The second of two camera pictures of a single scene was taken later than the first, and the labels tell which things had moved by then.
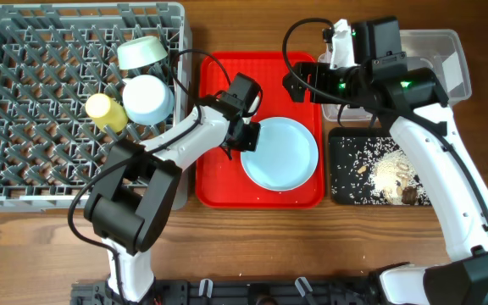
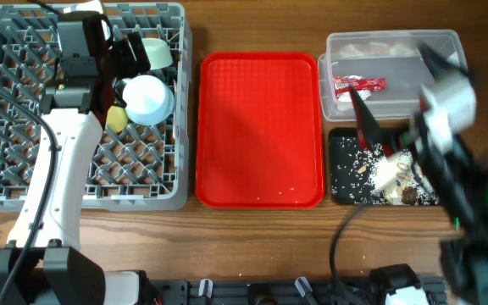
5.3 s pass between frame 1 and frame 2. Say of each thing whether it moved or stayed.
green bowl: moved
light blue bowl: stayed
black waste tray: stayed
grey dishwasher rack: stayed
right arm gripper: moved
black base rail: stayed
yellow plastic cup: stayed
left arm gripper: moved
